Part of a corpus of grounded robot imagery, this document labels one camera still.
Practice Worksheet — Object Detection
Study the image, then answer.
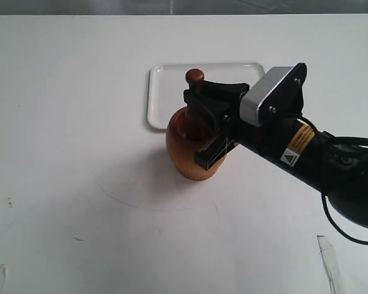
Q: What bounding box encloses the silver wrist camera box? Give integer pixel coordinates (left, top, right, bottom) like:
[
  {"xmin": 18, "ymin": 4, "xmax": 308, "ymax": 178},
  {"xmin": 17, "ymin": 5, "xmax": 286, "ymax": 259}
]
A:
[{"xmin": 239, "ymin": 62, "xmax": 307, "ymax": 127}]

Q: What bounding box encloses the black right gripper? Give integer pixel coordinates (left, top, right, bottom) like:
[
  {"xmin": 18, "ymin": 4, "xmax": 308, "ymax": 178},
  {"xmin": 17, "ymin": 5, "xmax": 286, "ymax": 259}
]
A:
[{"xmin": 194, "ymin": 80, "xmax": 297, "ymax": 170}]

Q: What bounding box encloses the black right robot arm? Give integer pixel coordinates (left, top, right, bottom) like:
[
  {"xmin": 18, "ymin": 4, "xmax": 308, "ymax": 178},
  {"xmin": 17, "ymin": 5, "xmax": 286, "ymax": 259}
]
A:
[{"xmin": 183, "ymin": 78, "xmax": 368, "ymax": 228}]

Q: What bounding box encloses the wooden mortar cup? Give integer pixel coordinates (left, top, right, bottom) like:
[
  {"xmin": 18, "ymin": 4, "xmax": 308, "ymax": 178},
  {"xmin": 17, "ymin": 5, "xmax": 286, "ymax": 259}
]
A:
[{"xmin": 166, "ymin": 107, "xmax": 226, "ymax": 181}]

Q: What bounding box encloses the white rectangular plastic tray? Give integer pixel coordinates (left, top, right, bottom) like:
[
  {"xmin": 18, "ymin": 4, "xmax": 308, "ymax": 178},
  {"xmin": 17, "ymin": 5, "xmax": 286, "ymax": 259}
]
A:
[{"xmin": 146, "ymin": 61, "xmax": 264, "ymax": 133}]

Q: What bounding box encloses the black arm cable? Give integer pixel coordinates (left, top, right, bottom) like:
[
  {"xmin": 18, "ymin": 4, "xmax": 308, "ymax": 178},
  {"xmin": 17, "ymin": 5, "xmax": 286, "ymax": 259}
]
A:
[{"xmin": 289, "ymin": 115, "xmax": 368, "ymax": 245}]

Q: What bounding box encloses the clear tape strip right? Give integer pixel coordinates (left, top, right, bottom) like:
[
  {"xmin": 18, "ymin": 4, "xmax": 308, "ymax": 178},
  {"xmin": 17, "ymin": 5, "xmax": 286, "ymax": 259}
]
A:
[{"xmin": 316, "ymin": 235, "xmax": 344, "ymax": 293}]

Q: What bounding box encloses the brown wooden pestle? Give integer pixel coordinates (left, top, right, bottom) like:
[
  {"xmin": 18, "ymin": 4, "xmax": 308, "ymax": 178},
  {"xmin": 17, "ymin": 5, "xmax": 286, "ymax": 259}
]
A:
[{"xmin": 183, "ymin": 69, "xmax": 214, "ymax": 141}]

